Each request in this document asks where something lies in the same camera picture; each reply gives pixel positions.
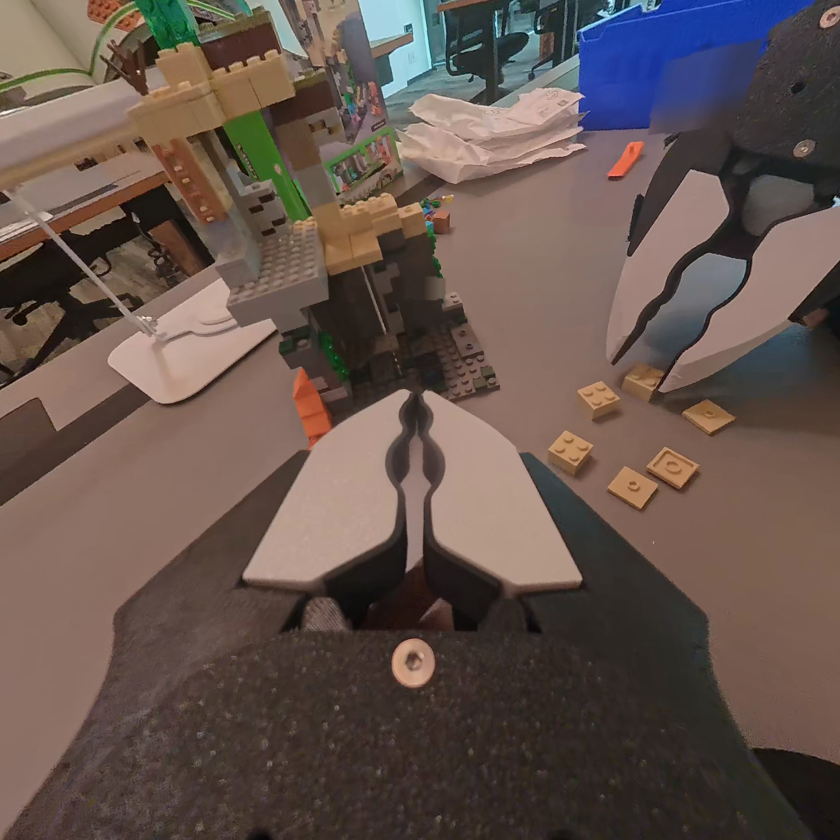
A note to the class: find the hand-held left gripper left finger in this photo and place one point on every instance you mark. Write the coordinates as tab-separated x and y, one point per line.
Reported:
328	518

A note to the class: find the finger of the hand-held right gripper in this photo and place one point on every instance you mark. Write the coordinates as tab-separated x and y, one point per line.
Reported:
663	243
774	282

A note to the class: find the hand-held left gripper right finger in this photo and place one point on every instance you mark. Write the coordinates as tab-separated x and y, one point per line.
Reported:
505	518

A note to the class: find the tan square brick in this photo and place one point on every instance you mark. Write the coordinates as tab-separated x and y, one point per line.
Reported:
569	453
598	400
640	380

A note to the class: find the tan tile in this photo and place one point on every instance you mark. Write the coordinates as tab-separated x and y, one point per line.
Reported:
673	468
709	417
632	487

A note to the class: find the toy brick tower build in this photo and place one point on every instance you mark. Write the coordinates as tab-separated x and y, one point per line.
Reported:
394	308

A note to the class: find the orange brick separator tool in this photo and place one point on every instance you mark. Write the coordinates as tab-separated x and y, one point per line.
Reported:
623	163

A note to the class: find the blue storage bin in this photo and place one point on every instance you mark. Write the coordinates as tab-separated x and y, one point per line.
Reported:
617	79

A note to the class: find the heap of white paper bags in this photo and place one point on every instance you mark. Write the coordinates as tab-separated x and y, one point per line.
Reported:
472	157

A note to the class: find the white book stand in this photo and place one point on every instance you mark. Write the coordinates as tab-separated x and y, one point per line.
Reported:
184	367

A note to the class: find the pile of colourful toy figures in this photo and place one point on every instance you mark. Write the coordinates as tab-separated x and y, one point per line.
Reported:
441	222

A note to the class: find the green toy set box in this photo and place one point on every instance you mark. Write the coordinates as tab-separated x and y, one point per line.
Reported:
358	98

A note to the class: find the brown wooden table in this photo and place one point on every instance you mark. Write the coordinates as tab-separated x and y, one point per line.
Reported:
79	197

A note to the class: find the open instruction booklet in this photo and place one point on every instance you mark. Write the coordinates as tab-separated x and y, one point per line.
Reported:
39	39

